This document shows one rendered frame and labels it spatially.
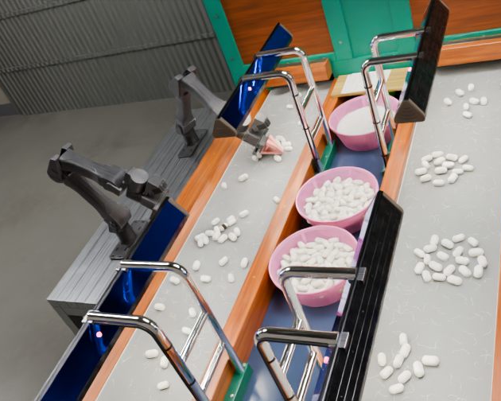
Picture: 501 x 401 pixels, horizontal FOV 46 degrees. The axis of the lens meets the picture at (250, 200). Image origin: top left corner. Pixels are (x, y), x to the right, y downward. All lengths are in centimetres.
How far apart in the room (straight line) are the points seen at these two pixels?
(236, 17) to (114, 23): 224
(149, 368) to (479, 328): 85
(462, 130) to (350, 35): 63
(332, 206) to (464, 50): 80
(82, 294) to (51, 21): 319
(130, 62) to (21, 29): 98
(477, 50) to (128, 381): 162
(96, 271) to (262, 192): 67
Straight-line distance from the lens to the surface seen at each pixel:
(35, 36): 520
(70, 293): 220
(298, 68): 247
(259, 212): 196
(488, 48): 230
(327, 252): 173
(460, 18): 233
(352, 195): 189
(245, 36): 255
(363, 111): 229
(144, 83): 483
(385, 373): 142
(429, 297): 155
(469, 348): 145
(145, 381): 166
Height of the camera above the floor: 193
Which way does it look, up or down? 36 degrees down
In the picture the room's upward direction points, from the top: 23 degrees counter-clockwise
